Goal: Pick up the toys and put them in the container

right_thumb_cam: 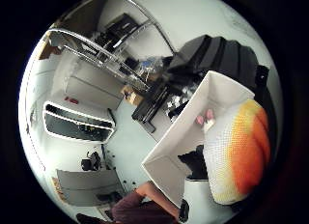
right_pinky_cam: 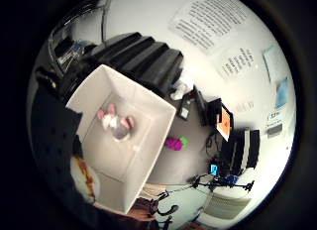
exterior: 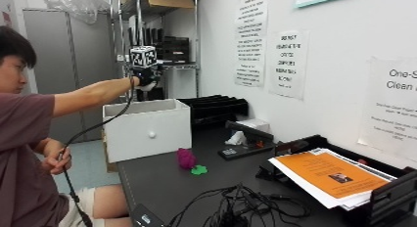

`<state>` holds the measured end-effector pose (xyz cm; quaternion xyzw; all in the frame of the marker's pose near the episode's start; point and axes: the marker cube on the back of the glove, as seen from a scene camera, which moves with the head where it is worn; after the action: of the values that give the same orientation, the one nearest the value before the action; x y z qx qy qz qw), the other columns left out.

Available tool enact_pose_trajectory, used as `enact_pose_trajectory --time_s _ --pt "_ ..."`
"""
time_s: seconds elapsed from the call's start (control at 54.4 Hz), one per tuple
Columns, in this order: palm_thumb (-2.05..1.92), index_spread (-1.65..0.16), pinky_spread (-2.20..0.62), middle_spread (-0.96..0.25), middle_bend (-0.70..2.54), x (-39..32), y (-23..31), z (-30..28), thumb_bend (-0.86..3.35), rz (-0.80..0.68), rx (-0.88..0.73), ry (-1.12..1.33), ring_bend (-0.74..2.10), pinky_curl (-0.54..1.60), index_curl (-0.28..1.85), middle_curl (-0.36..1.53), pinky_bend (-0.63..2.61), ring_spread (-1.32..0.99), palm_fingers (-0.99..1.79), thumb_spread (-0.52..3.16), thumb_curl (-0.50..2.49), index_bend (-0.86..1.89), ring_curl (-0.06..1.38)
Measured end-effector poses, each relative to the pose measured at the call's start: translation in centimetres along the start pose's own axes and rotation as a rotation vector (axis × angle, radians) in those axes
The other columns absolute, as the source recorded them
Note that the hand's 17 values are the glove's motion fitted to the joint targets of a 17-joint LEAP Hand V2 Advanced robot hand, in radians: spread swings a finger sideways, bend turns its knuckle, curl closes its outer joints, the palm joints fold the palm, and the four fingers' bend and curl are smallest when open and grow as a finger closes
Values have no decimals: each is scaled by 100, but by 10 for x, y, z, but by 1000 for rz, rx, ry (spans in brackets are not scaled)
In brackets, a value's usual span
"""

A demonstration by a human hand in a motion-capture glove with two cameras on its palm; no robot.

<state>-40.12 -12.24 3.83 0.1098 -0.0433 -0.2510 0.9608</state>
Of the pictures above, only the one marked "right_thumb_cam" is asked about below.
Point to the orange and white soft toy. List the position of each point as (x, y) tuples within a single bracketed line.
[(238, 153)]

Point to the white open box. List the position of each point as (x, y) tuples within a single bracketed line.
[(183, 134)]

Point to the brown cardboard box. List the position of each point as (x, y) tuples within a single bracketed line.
[(131, 95)]

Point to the black office chair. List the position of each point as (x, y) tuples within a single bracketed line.
[(91, 162)]

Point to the black backpack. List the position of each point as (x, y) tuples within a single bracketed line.
[(222, 58)]

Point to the grey desk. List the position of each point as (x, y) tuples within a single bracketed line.
[(87, 187)]

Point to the white cabinet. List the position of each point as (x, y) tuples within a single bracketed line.
[(90, 85)]

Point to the chrome metal rack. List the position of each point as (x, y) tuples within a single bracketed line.
[(103, 53)]

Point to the black shelf unit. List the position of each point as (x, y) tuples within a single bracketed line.
[(119, 30)]

